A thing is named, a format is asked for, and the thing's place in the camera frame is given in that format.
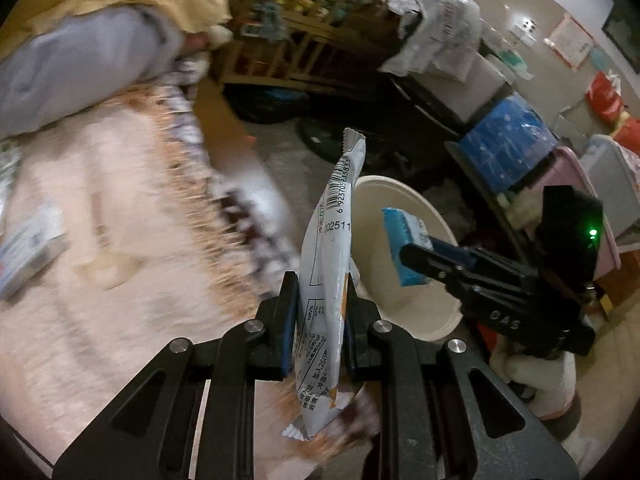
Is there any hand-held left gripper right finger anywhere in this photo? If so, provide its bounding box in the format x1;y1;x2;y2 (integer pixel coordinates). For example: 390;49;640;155
345;280;581;480

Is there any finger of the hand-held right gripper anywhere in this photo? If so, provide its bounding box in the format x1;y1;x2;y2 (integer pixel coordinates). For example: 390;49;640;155
429;236;541;281
399;242;501;291

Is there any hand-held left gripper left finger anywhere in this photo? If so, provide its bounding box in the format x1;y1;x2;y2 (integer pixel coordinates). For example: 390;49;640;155
52;270;301;480

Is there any light blue tissue packet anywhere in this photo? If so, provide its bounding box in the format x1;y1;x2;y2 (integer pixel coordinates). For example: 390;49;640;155
382;206;433;288

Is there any white plastic basin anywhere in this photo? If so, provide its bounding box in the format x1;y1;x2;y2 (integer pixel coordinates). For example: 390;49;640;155
350;175;463;341

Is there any orange white snack packet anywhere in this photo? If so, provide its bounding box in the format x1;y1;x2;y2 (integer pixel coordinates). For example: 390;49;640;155
281;128;368;442

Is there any white fluffy slipper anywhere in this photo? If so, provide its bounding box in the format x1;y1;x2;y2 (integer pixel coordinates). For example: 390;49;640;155
492;345;578;421

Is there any blue wrapped package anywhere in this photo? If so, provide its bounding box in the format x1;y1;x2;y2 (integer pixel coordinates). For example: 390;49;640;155
457;97;558;193

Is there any pink storage bin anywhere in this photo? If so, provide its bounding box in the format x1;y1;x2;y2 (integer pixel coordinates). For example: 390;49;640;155
545;147;623;281

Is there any dark patterned bedsheet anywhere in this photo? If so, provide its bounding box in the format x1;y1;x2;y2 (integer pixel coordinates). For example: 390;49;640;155
160;55;301;286

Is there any clear plastic storage box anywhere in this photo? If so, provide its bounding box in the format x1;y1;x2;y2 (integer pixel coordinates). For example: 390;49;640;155
580;135;640;241

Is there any grey cardboard box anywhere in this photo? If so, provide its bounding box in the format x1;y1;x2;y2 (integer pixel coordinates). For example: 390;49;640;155
450;52;516;121

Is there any red plastic bag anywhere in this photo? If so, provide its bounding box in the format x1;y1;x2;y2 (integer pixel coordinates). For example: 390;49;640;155
585;71;628;126

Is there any white plastic bag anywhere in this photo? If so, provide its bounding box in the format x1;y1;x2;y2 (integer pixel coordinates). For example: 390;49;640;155
380;0;483;81

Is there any wooden slatted crib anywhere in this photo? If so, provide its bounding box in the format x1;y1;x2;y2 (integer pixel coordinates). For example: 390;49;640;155
220;0;401;96

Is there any white blue medicine box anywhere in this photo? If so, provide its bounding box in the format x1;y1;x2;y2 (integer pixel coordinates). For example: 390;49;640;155
0;200;71;301

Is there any green white packet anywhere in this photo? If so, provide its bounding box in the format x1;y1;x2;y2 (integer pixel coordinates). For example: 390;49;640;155
0;142;21;211

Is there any grey blue blanket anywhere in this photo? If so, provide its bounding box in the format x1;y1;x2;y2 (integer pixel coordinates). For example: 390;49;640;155
0;5;188;138

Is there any wall poster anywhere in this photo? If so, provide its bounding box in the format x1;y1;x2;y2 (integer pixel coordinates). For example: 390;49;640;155
545;14;596;71

